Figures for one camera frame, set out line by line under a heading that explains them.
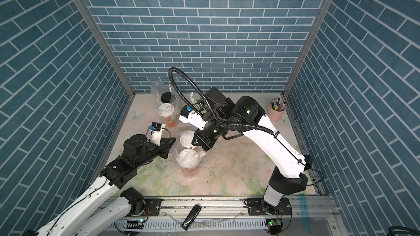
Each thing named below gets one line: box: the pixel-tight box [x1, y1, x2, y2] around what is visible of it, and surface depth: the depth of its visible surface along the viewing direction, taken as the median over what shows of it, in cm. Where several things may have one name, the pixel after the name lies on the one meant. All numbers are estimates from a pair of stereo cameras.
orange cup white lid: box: [158, 102, 177, 131], surface depth 91 cm
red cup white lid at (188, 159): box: [177, 148, 200, 179], surface depth 72 cm
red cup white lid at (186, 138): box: [179, 130, 196, 149], surface depth 78 cm
